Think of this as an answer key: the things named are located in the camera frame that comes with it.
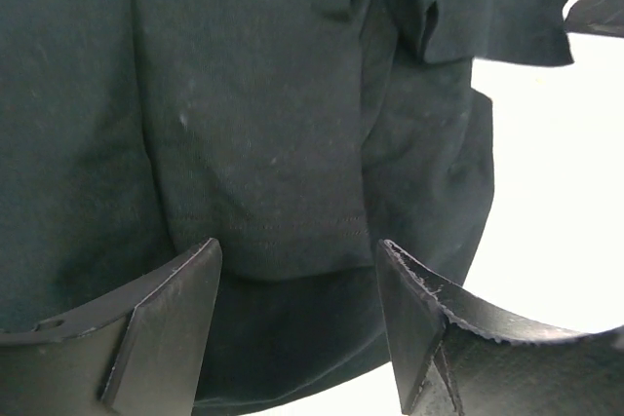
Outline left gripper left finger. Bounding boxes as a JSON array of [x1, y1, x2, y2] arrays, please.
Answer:
[[1, 240, 222, 416]]

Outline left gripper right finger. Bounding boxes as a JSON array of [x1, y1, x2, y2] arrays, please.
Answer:
[[376, 241, 623, 416]]

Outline black t-shirt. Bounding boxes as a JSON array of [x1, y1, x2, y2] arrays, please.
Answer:
[[1, 0, 571, 415]]

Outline black clothes pile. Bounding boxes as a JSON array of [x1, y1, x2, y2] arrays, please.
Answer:
[[565, 0, 624, 38]]

